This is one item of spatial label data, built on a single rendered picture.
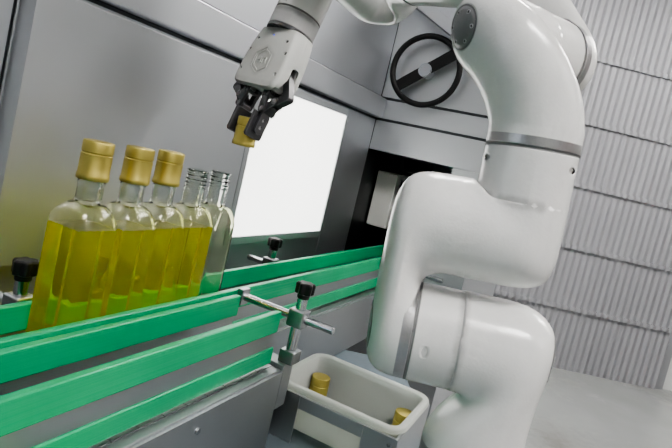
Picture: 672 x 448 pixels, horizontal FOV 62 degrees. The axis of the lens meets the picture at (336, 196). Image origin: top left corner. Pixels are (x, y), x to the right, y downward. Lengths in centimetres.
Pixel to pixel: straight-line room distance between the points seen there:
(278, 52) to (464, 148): 88
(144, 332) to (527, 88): 51
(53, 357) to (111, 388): 7
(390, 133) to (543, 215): 121
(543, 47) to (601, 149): 400
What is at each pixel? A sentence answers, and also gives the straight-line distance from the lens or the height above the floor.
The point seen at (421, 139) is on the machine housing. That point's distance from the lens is 166.
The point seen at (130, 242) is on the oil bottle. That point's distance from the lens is 71.
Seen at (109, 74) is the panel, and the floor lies 124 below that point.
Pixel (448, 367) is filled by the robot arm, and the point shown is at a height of 105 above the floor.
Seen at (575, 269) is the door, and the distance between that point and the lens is 453.
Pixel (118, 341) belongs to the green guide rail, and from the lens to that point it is 70.
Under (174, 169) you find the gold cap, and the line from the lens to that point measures 75.
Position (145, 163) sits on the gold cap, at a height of 115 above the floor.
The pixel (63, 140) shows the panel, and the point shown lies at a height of 114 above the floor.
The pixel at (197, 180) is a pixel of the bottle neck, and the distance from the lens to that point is 79.
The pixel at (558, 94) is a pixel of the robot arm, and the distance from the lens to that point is 52.
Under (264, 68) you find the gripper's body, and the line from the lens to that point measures 86.
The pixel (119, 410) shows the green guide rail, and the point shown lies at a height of 91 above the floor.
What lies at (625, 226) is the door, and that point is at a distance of 464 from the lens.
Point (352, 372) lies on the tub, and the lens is 106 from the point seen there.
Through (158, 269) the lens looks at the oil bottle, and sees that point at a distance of 76.
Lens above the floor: 121
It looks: 5 degrees down
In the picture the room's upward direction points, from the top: 13 degrees clockwise
